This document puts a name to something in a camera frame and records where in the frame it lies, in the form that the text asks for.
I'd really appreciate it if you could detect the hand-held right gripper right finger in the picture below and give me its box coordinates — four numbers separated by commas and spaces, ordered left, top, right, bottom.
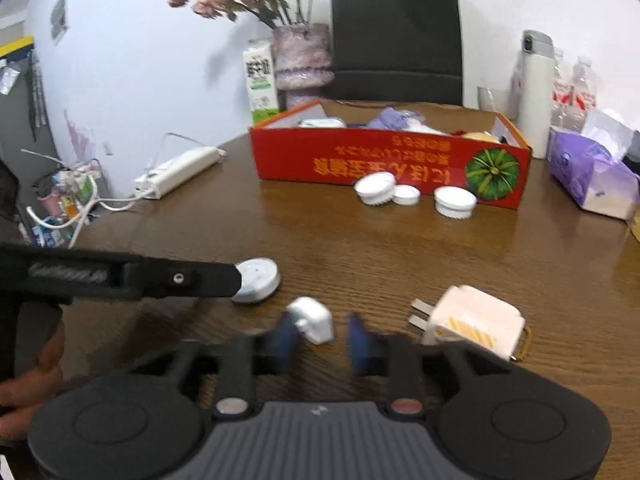
346, 312, 481, 418

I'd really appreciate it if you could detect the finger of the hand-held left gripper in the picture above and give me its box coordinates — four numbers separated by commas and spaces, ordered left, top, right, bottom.
120, 255, 243, 301

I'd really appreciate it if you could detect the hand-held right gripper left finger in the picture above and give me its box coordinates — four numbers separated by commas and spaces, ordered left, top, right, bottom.
117, 312, 303, 418

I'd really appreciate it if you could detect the small white charger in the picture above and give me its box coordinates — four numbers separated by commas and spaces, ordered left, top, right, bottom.
286, 296, 334, 345

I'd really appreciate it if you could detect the round white disc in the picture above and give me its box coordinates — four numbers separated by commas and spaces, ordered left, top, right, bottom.
231, 257, 281, 306

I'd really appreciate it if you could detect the red cardboard box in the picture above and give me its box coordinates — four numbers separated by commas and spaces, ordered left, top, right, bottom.
250, 100, 532, 211

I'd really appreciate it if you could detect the purple cloth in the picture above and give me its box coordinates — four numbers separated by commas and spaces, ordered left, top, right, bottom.
367, 107, 416, 131

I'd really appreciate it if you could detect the person's left hand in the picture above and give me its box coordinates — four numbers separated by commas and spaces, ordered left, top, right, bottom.
0, 322, 67, 443

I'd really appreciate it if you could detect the pile of small packets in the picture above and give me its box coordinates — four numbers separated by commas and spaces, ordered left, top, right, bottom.
32, 160, 101, 248

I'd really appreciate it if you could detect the brown wooden desk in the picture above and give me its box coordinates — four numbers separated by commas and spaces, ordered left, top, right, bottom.
65, 105, 640, 480

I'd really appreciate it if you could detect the white power strip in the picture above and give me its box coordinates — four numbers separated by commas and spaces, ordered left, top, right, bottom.
134, 146, 223, 200

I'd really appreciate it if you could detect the white plug adapter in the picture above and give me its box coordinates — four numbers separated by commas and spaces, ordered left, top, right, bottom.
409, 285, 533, 362

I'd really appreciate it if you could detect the dark cabinet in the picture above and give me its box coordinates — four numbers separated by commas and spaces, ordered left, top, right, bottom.
0, 35, 61, 241

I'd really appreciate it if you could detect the small white lid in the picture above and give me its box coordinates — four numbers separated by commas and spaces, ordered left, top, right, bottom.
392, 185, 421, 207

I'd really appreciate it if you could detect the large white ribbed lid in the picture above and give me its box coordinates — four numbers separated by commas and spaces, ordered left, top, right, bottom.
434, 186, 477, 220
354, 172, 397, 206

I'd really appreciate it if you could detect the white green milk carton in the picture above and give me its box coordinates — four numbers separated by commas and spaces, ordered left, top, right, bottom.
243, 39, 280, 126

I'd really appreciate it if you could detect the pink mottled vase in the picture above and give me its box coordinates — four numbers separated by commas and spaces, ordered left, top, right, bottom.
271, 22, 335, 111

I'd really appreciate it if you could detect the purple tissue pack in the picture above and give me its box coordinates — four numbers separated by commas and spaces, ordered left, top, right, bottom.
547, 127, 640, 221

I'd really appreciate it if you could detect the white thermos flask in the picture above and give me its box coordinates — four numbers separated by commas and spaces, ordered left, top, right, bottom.
515, 30, 556, 159

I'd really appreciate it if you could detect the black paper bag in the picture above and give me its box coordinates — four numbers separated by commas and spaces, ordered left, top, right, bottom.
330, 0, 464, 106

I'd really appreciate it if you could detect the clear water bottle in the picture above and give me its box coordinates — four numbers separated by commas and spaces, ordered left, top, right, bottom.
570, 56, 598, 131
552, 47, 572, 126

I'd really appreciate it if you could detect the white cable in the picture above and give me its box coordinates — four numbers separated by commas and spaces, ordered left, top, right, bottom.
25, 192, 148, 233

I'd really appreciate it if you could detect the grey wall socket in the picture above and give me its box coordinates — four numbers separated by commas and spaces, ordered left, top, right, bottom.
50, 0, 70, 41

